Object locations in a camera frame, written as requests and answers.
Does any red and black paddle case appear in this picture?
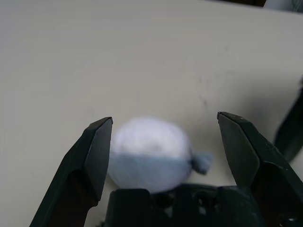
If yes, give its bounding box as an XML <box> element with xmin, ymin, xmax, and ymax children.
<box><xmin>273</xmin><ymin>75</ymin><xmax>303</xmax><ymax>163</ymax></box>

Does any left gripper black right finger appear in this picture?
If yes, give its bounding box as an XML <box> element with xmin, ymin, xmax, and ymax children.
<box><xmin>217</xmin><ymin>112</ymin><xmax>303</xmax><ymax>227</ymax></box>

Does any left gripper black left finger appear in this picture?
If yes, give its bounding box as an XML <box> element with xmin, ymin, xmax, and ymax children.
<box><xmin>29</xmin><ymin>116</ymin><xmax>114</xmax><ymax>227</ymax></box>

